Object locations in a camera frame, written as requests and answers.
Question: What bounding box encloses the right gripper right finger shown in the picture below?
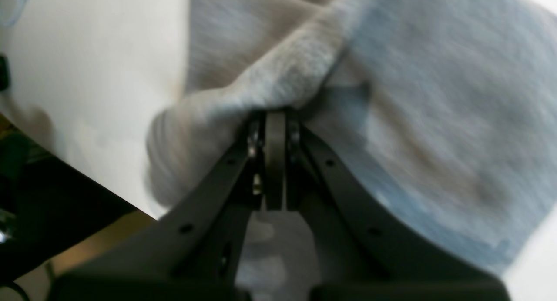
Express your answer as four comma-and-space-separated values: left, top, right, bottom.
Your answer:
274, 111, 510, 301

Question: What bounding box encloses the grey t-shirt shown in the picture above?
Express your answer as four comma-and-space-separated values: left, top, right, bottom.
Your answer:
147, 0, 556, 275

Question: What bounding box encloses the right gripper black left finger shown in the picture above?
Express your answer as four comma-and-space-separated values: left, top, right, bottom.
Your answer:
48, 112, 266, 301

